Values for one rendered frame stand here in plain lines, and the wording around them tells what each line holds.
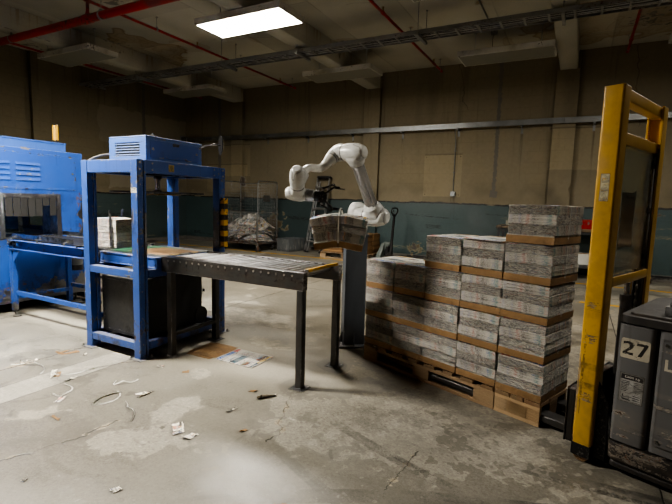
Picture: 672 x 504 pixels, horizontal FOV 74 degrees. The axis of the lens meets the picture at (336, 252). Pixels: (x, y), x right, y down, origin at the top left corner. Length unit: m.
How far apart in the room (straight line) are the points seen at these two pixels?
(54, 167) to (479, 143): 7.63
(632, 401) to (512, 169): 7.71
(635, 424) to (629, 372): 0.24
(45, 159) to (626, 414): 5.67
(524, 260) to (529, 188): 7.07
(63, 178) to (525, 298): 5.04
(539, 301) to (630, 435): 0.77
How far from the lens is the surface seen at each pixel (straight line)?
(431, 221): 10.24
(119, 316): 4.17
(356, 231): 3.11
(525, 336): 2.93
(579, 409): 2.70
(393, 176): 10.56
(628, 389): 2.62
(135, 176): 3.71
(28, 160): 5.90
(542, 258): 2.81
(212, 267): 3.46
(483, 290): 3.01
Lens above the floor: 1.28
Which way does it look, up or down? 6 degrees down
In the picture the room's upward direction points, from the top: 2 degrees clockwise
